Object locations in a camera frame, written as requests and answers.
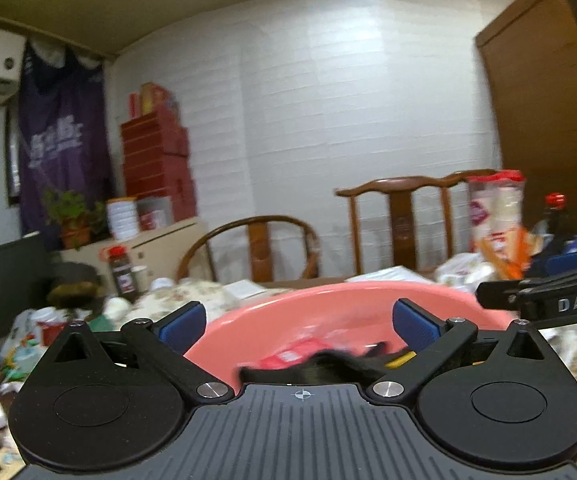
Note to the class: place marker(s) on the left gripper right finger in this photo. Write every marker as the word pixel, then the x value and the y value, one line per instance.
pixel 439 346

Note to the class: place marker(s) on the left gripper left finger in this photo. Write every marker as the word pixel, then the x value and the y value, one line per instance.
pixel 161 347

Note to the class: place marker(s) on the dark bottle red cap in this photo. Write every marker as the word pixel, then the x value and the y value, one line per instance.
pixel 555 215

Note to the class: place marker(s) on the dark jar red lid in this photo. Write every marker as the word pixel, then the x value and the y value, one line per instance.
pixel 121 268

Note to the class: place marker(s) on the pink plastic basin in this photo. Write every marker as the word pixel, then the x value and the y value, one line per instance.
pixel 346 315

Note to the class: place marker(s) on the beige low cabinet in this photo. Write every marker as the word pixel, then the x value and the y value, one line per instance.
pixel 160 251

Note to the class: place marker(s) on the straight-back wooden chair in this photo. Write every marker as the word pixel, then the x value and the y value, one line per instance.
pixel 398 192

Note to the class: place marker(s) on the red-cap clear snack bag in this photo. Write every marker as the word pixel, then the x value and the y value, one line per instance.
pixel 496 203

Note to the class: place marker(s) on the white tin can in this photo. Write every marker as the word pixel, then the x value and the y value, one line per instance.
pixel 123 218

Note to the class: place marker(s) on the round-back wooden chair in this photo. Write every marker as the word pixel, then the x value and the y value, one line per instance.
pixel 259 247

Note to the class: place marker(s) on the potted green plant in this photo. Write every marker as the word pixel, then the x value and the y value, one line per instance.
pixel 75 219

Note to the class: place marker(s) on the black computer monitor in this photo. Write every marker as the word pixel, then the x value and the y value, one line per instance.
pixel 26 278

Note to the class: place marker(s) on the stack of red boxes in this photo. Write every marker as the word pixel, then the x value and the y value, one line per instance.
pixel 156 150

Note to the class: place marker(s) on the purple hanging banner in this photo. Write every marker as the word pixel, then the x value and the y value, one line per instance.
pixel 63 144

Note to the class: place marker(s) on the brown wooden wardrobe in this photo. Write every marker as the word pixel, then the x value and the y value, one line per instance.
pixel 530 57

